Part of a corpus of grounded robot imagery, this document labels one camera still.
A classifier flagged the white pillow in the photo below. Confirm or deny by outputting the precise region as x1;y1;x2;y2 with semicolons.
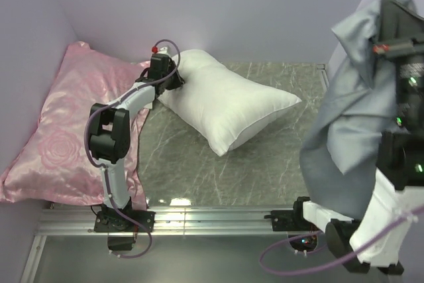
159;49;301;156

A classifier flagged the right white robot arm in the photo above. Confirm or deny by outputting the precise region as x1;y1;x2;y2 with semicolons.
291;0;423;275

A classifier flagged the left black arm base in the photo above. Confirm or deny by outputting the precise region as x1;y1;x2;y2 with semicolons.
93;203;156;258

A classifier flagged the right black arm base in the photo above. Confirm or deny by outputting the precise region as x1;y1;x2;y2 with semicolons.
264;209;318;253

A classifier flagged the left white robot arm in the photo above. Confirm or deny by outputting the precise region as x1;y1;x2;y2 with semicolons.
84;52;184;231

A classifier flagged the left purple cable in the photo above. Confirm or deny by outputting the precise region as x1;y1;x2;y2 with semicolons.
84;39;182;260

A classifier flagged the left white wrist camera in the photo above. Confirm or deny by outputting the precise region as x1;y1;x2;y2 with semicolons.
152;46;170;56

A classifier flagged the grey pillowcase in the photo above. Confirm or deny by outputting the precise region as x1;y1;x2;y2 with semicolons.
299;0;399;219

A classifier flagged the pink satin rose pillow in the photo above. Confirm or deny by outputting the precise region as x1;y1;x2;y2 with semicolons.
1;42;148;206

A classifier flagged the grey marble mat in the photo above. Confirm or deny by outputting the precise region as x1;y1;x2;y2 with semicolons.
138;62;325;206

